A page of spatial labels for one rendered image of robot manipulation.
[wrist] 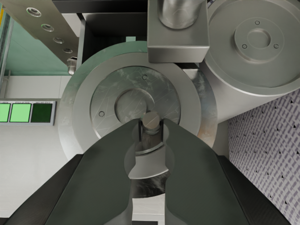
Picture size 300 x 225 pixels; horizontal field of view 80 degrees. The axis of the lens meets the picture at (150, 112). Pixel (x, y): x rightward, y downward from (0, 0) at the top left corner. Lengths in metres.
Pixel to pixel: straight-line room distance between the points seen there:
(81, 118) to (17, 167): 0.46
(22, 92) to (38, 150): 3.15
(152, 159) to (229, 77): 0.10
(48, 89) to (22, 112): 2.87
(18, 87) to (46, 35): 3.29
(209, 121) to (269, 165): 0.16
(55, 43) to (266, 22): 0.44
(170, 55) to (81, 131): 0.10
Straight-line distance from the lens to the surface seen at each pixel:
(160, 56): 0.16
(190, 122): 0.16
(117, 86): 0.15
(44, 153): 0.57
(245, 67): 0.20
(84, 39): 0.22
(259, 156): 0.33
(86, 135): 0.17
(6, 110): 0.65
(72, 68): 0.58
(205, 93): 0.18
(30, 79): 3.72
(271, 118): 0.30
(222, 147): 0.52
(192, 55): 0.16
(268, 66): 0.22
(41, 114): 0.59
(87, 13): 0.22
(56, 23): 0.46
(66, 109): 0.19
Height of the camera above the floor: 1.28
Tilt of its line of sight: 12 degrees down
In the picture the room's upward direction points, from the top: 179 degrees counter-clockwise
